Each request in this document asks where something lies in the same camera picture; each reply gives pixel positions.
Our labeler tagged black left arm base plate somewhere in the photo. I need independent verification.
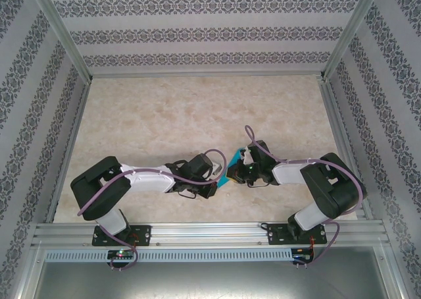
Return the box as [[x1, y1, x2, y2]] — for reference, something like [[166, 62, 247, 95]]
[[91, 225, 152, 247]]

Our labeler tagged grey metal sheet panel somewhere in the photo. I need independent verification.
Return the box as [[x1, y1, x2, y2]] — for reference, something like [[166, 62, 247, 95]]
[[32, 261, 405, 299]]

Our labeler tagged aluminium side rail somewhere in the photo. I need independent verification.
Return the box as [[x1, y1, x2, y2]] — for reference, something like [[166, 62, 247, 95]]
[[44, 81, 93, 224], [317, 76, 376, 221]]

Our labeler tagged long aluminium mounting rail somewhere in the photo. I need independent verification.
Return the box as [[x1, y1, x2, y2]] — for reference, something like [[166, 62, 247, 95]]
[[31, 221, 388, 249]]

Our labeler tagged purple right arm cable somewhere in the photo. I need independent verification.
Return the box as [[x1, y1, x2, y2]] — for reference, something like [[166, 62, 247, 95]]
[[245, 124, 368, 269]]

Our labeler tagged blue square paper sheet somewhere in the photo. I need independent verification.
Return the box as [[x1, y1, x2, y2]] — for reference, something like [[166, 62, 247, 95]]
[[215, 146, 249, 187]]

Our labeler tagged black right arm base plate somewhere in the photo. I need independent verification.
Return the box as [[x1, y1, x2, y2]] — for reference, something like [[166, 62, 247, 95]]
[[265, 223, 327, 246]]

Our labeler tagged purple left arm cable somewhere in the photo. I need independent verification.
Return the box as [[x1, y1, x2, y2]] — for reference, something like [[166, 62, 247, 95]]
[[77, 148, 228, 273]]

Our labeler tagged slotted grey cable duct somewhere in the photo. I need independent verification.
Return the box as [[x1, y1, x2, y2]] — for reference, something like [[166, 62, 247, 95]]
[[44, 248, 295, 263]]

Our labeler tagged aluminium frame post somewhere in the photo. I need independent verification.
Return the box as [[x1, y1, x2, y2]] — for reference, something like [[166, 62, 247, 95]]
[[321, 0, 385, 82], [30, 0, 93, 84]]

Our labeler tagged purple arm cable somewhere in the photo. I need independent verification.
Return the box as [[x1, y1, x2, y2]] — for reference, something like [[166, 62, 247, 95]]
[[245, 124, 368, 269], [77, 148, 228, 273]]

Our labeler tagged aluminium frame strut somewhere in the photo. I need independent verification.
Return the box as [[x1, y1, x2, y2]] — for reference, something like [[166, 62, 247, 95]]
[[9, 246, 47, 299], [373, 246, 410, 299]]

